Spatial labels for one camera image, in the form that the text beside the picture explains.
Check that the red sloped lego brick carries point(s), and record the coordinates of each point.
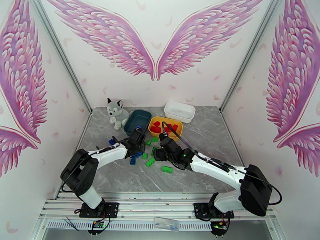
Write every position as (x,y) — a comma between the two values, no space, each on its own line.
(169,126)

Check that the red square lego brick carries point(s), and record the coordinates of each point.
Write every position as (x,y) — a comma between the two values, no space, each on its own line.
(175,128)

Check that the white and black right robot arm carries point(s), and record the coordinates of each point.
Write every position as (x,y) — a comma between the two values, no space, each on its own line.
(212,169)

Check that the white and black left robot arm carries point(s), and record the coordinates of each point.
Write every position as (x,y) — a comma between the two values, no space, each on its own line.
(110,153)

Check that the green long lego brick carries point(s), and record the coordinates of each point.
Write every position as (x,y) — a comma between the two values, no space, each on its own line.
(150,162)

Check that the green six-stud lego brick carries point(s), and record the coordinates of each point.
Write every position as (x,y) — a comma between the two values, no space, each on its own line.
(155,139)

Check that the red long lego brick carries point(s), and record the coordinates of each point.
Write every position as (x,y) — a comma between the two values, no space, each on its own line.
(155,129)

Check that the yellow plastic container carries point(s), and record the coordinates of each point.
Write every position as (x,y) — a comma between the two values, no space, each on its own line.
(178,134)

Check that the teal plastic container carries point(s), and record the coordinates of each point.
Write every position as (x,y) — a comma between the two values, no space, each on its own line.
(137,120)

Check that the grey husky plush toy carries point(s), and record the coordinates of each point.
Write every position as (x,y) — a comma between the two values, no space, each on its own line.
(116,111)

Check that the white plastic container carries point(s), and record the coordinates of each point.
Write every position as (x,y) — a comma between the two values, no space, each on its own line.
(180,111)

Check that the clear plastic bag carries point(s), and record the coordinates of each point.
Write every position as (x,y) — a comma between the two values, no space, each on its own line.
(166,223)

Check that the small circuit board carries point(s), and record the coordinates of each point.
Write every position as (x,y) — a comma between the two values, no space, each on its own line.
(219,224)
(98,224)

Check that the aluminium mounting rail frame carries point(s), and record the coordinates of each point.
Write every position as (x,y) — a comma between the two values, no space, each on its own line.
(155,209)

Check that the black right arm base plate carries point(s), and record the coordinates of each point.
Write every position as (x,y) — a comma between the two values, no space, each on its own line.
(200,209)

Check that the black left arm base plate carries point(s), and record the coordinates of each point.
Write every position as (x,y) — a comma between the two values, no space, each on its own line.
(110,209)

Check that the aluminium corner post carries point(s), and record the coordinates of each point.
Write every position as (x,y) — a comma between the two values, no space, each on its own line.
(62,56)
(250,56)

